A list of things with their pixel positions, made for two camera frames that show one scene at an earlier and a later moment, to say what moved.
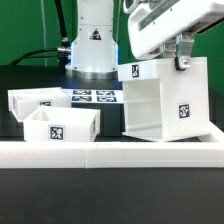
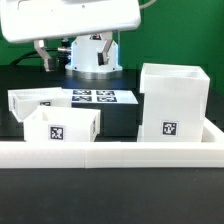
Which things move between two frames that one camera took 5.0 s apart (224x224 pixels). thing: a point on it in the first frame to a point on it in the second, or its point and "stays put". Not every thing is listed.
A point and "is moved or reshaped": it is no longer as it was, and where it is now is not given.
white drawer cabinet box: x=162 y=103 is moved or reshaped
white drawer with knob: x=62 y=124 stays put
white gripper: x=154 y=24 to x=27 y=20
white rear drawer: x=24 y=101 stays put
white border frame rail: x=207 y=154 stays put
